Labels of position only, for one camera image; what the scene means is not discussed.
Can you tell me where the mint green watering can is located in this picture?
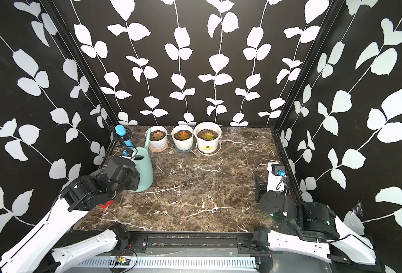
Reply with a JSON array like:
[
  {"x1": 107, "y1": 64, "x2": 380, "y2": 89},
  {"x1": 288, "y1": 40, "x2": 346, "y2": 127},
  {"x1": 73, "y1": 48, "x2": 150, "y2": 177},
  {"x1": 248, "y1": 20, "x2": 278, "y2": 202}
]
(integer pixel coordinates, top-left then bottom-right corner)
[{"x1": 133, "y1": 129, "x2": 154, "y2": 192}]

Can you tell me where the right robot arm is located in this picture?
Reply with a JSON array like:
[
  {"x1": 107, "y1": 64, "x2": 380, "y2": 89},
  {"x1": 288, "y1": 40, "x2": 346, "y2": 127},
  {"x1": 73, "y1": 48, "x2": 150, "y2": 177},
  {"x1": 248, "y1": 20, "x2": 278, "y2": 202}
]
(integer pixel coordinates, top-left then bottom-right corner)
[{"x1": 251, "y1": 175, "x2": 378, "y2": 267}]

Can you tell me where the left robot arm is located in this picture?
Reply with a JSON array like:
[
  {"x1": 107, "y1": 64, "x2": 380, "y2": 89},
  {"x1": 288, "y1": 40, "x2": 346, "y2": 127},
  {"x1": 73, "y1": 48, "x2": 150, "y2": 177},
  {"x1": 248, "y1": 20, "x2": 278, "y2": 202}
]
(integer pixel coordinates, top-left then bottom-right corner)
[{"x1": 0, "y1": 157, "x2": 140, "y2": 273}]

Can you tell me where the pink-green succulent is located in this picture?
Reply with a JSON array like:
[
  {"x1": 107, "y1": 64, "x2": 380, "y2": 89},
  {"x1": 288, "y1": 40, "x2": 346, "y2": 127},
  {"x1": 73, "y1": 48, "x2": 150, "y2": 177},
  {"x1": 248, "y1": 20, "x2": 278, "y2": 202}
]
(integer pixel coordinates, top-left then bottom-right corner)
[{"x1": 150, "y1": 130, "x2": 166, "y2": 142}]

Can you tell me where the red-orange succulent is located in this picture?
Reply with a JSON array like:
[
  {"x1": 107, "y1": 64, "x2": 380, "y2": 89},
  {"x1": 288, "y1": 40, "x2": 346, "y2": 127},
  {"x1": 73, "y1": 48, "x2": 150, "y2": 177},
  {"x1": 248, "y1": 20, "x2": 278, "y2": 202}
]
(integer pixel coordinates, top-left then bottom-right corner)
[{"x1": 174, "y1": 130, "x2": 192, "y2": 141}]

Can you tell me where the yellow-green succulent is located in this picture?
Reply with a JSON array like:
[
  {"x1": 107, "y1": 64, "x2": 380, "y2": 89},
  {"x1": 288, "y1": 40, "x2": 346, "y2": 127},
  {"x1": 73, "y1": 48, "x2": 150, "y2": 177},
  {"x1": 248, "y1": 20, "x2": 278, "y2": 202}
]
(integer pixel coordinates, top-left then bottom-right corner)
[{"x1": 202, "y1": 131, "x2": 217, "y2": 141}]

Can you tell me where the blue microphone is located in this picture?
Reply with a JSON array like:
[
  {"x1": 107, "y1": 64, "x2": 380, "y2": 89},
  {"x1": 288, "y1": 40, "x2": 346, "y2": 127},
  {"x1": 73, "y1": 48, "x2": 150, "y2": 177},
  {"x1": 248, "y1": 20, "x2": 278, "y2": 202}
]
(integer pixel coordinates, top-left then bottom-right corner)
[{"x1": 114, "y1": 124, "x2": 135, "y2": 151}]

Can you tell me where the small red object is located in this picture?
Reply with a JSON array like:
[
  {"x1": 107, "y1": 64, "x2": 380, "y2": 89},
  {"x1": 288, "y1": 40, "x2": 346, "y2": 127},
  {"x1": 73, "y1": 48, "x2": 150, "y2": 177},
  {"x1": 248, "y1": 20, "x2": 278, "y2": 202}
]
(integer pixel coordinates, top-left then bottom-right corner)
[{"x1": 100, "y1": 200, "x2": 114, "y2": 209}]

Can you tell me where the peach saucer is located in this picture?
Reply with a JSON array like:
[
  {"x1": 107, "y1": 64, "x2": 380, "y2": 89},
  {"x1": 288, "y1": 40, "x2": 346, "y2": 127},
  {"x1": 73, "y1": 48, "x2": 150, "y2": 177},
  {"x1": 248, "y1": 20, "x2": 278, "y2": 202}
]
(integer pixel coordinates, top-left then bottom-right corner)
[{"x1": 149, "y1": 142, "x2": 169, "y2": 152}]

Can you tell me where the white ribbed round pot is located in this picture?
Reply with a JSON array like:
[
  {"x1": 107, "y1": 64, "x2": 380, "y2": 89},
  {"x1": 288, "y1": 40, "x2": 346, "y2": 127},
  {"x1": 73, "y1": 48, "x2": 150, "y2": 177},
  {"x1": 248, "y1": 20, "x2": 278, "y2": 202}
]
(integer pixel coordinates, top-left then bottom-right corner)
[{"x1": 145, "y1": 126, "x2": 169, "y2": 152}]

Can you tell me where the blue-grey saucer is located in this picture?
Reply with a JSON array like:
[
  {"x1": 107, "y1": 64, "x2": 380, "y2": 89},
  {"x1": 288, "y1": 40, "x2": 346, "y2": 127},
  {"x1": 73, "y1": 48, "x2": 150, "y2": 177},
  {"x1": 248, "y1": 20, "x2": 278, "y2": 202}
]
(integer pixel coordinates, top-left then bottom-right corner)
[{"x1": 174, "y1": 144, "x2": 195, "y2": 153}]

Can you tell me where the cream faceted pot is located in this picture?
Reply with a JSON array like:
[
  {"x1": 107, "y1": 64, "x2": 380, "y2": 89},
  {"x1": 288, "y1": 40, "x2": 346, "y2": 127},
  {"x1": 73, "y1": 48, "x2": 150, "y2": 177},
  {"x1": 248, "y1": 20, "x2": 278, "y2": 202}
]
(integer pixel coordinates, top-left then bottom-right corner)
[{"x1": 171, "y1": 125, "x2": 194, "y2": 152}]

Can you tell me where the white saucer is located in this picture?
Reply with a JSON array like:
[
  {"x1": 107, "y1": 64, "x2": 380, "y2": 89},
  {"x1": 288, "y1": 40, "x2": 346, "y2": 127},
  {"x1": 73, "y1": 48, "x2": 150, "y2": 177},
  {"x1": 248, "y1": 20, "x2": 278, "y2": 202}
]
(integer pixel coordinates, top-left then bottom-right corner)
[{"x1": 195, "y1": 143, "x2": 221, "y2": 156}]

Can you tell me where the small circuit board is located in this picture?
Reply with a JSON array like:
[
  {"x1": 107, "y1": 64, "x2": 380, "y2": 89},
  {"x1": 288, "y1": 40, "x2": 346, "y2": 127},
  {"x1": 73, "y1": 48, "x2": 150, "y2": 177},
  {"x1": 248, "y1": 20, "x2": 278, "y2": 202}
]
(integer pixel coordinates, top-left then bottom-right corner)
[{"x1": 109, "y1": 257, "x2": 131, "y2": 268}]

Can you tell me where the large white labelled pot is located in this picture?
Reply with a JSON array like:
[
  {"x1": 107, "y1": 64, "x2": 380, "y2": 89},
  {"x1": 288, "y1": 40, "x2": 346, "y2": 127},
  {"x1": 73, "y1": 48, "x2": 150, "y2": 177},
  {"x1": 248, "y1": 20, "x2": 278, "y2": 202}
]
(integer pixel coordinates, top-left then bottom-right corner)
[{"x1": 194, "y1": 122, "x2": 222, "y2": 155}]

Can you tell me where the white perforated strip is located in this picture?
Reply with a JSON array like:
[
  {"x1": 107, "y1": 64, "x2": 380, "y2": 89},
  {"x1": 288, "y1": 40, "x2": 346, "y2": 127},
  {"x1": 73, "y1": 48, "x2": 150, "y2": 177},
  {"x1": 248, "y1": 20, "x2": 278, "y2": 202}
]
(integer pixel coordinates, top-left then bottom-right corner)
[{"x1": 74, "y1": 256, "x2": 257, "y2": 271}]

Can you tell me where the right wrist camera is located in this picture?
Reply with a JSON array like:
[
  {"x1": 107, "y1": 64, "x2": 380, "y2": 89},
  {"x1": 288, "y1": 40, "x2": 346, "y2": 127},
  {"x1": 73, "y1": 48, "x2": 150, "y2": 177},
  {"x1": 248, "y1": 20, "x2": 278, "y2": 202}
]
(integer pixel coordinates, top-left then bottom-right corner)
[{"x1": 267, "y1": 162, "x2": 286, "y2": 192}]

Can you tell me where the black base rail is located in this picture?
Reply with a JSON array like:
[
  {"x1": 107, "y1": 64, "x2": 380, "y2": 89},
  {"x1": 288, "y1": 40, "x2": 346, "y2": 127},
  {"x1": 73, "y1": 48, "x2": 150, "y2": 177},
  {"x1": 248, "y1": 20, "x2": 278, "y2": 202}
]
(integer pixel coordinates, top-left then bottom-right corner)
[{"x1": 84, "y1": 231, "x2": 328, "y2": 255}]

